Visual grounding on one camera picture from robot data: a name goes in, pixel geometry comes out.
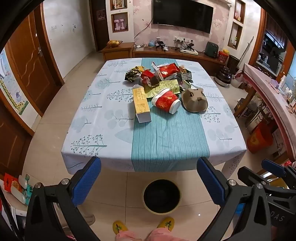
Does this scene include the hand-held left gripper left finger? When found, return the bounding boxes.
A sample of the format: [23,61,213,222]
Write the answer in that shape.
[24,156,102,241]

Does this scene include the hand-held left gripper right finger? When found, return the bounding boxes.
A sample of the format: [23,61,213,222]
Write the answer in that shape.
[196,157,272,241]

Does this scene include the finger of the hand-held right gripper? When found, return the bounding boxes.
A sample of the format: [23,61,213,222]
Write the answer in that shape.
[261,159,296,186]
[237,166,271,186]

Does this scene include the black bin with yellow rim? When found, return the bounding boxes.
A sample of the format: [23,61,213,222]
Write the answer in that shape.
[142,179,182,214]

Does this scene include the white noodle packet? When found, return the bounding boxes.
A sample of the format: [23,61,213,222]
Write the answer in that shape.
[179,80,193,91]

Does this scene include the lime green packet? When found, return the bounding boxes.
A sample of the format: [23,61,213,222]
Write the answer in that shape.
[148,79,181,98]

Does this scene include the dark gold patterned packet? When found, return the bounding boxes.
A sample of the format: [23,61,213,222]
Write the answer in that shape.
[125,69,142,82]

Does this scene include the white printed carton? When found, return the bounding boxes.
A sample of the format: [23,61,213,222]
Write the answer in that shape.
[151,61,162,79]

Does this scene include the red bucket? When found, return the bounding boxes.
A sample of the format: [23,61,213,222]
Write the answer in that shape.
[246,122,273,153]

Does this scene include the yellow slipper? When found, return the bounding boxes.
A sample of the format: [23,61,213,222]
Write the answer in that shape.
[112,221,129,234]
[157,217,175,232]

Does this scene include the table with patterned tablecloth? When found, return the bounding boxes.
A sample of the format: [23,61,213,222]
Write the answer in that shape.
[61,58,247,174]

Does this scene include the pink covered table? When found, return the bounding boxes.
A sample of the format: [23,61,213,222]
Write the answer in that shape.
[236,64,296,160]

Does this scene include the pink trousers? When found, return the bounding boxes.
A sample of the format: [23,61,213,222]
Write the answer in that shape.
[116,228,176,241]

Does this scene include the red gift box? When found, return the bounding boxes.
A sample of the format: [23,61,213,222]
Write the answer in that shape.
[3,173,22,194]

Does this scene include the brown paper pulp tray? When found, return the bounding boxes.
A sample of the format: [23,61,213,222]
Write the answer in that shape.
[181,88,208,113]

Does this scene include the red paper cup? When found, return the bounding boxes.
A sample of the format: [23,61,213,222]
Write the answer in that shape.
[151,88,181,115]

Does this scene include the long yellow carton box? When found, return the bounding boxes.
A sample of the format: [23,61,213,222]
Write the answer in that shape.
[132,85,152,124]

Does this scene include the white pot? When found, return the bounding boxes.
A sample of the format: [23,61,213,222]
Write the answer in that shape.
[231,74,243,88]

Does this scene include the dark woven basket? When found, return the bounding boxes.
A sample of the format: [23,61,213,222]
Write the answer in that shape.
[228,56,241,69]

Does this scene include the red foil bag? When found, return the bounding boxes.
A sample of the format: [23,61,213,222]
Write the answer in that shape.
[158,63,179,78]

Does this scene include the long wooden television cabinet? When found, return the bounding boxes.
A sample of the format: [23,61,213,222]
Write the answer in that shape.
[132,45,226,77]

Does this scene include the red plastic basket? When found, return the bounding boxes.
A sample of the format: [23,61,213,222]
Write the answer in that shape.
[218,50,229,63]

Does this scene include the small red box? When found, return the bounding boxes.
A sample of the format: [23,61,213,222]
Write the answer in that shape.
[141,70,156,80]

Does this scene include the small wooden cabinet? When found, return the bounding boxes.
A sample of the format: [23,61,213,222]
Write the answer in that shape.
[101,42,134,62]

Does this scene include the grey air fryer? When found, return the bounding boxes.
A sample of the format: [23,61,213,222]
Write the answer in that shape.
[205,42,219,58]

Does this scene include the black flat television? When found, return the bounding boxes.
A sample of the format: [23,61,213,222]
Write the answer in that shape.
[153,0,213,34]

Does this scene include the broom handle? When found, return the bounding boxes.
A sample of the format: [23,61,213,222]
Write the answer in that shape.
[236,36,255,69]

